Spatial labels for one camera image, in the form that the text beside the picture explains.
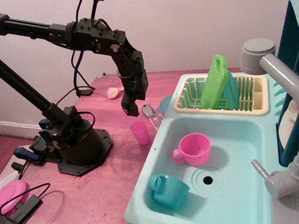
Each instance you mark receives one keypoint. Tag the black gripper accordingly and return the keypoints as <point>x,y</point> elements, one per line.
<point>135,88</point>

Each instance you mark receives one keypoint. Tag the small pink plastic tumbler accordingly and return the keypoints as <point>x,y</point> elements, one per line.
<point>140,132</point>

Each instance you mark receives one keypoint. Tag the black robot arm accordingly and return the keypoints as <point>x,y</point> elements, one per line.
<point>70,141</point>

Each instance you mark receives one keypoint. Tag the light blue toy sink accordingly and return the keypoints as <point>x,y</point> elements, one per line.
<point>227,190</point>

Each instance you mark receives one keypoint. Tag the cream toy dish brush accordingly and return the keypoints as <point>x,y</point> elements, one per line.
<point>113,92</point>

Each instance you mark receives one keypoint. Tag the teal plate on table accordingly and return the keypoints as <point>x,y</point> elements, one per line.
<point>163,106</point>

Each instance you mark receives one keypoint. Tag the green plastic cutting board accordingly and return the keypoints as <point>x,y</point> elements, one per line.
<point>215,83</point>

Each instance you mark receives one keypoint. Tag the teal plastic plate in rack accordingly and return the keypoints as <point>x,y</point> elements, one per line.
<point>231,92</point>

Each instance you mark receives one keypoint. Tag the cream dish drying rack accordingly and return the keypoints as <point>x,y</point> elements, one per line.
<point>253,96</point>

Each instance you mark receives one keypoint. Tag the white paper sheet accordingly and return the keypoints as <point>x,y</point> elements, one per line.
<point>8,173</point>

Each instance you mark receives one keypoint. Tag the pink round disc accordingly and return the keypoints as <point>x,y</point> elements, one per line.
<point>11,190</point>

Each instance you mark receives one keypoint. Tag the black usb hub box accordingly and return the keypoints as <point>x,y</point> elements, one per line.
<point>24,211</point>

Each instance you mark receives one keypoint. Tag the grey toy faucet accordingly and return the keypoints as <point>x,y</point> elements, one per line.
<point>258,56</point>

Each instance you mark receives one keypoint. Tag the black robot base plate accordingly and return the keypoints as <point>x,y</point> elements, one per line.
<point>86,153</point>

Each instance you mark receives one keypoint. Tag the pink mug with handle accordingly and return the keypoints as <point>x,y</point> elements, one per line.
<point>194,149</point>

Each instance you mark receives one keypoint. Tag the teal mug with handle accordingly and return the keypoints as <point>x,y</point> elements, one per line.
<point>168,191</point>

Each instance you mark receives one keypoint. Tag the blue handled clamp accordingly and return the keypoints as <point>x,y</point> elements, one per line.
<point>25,154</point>

